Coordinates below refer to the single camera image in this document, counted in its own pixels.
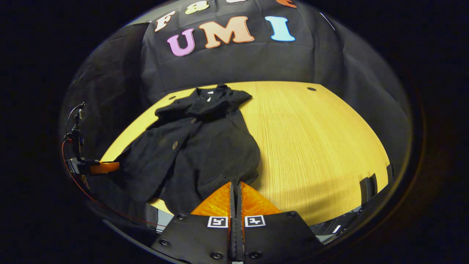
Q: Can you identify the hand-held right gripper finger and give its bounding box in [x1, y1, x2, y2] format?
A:
[237, 180, 325, 263]
[151, 180, 237, 264]

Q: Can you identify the black buttoned jacket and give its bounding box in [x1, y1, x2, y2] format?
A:
[106, 84, 262, 217]

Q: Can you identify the thin red cable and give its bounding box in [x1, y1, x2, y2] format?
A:
[61, 141, 167, 228]

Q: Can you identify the black metal frame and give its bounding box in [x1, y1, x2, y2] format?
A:
[360, 163, 395, 206]

